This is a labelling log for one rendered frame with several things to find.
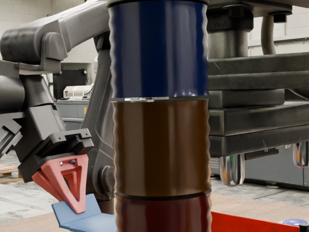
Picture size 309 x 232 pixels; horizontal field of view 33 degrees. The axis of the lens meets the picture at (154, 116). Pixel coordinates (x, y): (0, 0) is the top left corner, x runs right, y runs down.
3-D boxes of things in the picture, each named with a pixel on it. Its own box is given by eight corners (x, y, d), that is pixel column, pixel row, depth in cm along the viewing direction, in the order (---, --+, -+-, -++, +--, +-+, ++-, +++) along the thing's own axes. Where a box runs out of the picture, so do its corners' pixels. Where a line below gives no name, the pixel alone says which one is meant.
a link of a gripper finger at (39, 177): (77, 205, 64) (49, 139, 66) (49, 227, 68) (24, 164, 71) (117, 194, 69) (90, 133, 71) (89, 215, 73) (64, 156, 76)
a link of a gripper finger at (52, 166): (69, 212, 65) (42, 146, 68) (42, 233, 69) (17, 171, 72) (109, 200, 70) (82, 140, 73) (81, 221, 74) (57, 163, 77)
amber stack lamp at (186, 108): (160, 174, 23) (158, 99, 23) (231, 183, 20) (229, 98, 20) (93, 188, 20) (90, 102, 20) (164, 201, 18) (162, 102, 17)
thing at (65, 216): (93, 214, 73) (92, 193, 72) (177, 229, 62) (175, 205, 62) (52, 226, 67) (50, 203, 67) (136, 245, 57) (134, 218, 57)
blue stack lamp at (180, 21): (158, 95, 23) (156, 18, 23) (229, 94, 20) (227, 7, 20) (90, 98, 20) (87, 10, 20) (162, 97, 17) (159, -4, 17)
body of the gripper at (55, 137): (56, 145, 66) (35, 96, 68) (20, 180, 72) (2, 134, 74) (94, 139, 71) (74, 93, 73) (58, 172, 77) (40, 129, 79)
